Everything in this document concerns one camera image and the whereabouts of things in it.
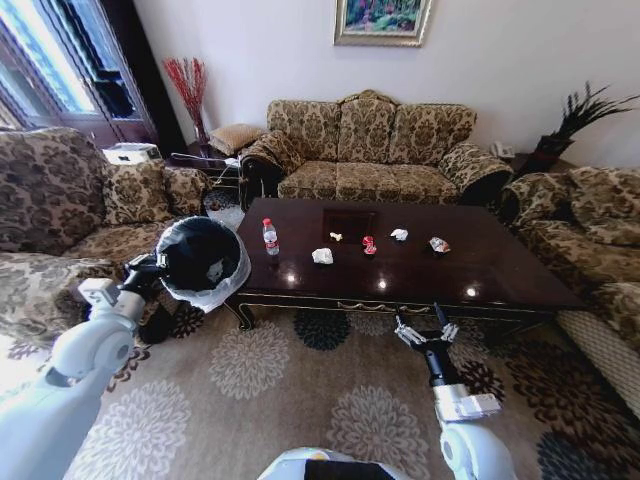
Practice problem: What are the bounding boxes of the floral sofa with square cushion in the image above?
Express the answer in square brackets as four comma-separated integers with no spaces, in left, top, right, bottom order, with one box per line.
[0,126,217,347]

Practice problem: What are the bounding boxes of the dark side table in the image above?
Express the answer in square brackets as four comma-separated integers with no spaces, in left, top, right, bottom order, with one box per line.
[168,141,243,211]

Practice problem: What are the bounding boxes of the black bin with clear liner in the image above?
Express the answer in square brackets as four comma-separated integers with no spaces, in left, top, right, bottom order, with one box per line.
[153,215,253,315]

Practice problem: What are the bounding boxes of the white tissue box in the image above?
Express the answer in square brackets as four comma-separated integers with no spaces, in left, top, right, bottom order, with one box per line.
[101,142,162,165]

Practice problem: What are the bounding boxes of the floral sofa beside feather plant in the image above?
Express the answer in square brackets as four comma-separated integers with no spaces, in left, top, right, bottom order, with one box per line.
[498,166,640,404]

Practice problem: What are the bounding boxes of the patterned floral rug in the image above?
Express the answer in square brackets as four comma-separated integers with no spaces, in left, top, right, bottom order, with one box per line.
[0,299,640,480]

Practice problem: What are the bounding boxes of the three-seat floral sofa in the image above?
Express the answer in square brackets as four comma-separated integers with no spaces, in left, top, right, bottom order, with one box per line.
[238,89,516,207]

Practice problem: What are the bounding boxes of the white robot front shell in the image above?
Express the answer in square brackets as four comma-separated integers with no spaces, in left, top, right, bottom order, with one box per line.
[256,446,402,480]

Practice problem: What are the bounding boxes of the clear water bottle red label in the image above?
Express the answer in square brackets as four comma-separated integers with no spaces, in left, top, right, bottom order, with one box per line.
[261,216,282,257]

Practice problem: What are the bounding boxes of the dark feather plant in pot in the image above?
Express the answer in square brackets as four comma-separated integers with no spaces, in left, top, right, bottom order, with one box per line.
[535,81,640,157]

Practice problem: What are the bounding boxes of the red decorative branches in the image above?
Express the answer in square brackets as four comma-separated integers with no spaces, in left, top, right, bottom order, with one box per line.
[161,56,209,146]

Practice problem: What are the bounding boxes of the dark wooden coffee table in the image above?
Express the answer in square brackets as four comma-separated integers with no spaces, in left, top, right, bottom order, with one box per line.
[233,196,587,333]

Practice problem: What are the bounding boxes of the golden cushion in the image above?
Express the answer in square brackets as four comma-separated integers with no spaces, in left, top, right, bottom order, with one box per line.
[206,123,269,157]

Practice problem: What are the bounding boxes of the floral square cushion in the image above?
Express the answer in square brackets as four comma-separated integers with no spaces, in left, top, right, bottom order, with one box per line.
[101,159,174,227]

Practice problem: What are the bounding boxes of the window with dark frame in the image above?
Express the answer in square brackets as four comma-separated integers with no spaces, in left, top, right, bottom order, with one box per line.
[0,0,156,144]

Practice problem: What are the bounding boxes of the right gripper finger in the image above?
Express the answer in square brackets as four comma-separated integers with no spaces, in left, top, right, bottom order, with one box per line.
[432,301,459,344]
[394,314,427,347]

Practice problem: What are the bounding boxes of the framed painting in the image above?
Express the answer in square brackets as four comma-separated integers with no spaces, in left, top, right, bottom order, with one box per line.
[333,0,434,49]

